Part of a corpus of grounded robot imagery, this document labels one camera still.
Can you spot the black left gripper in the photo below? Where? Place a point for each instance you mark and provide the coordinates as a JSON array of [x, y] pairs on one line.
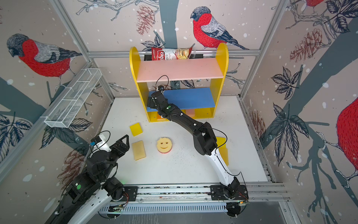
[[125, 147]]

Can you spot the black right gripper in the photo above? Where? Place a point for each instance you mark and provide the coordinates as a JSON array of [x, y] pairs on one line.
[[150, 102]]

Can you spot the salmon orange sponge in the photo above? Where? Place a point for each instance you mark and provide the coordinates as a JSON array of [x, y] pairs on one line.
[[190, 112]]

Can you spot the smiley face sponge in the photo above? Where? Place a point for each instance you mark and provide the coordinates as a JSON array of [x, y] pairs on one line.
[[164, 145]]

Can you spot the orange scrub sponge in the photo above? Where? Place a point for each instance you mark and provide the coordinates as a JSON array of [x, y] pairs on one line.
[[160, 118]]

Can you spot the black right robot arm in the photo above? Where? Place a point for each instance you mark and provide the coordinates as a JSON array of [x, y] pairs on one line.
[[205, 143]]

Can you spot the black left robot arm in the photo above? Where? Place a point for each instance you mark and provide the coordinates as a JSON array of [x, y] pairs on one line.
[[95, 186]]

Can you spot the yellow shelf with coloured boards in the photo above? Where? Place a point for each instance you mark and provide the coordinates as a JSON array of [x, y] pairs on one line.
[[203, 100]]

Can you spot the pale yellow sponge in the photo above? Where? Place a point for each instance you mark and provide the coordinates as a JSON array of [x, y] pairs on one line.
[[138, 150]]

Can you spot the small yellow square sponge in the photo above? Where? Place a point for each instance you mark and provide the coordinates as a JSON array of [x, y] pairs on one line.
[[136, 129]]

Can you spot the red cassava chips bag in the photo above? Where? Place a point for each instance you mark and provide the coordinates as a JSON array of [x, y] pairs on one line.
[[159, 54]]

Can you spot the bright yellow square sponge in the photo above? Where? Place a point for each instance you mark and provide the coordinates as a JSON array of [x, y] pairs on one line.
[[221, 141]]

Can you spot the yellow rectangular sponge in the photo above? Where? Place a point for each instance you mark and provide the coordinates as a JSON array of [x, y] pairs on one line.
[[224, 154]]

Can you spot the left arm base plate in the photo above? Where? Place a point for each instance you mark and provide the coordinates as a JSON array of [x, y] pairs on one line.
[[125, 194]]

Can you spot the white wire mesh basket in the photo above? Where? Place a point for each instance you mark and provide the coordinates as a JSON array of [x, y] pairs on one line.
[[75, 96]]

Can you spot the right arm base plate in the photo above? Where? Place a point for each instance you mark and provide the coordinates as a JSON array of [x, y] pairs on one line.
[[218, 192]]

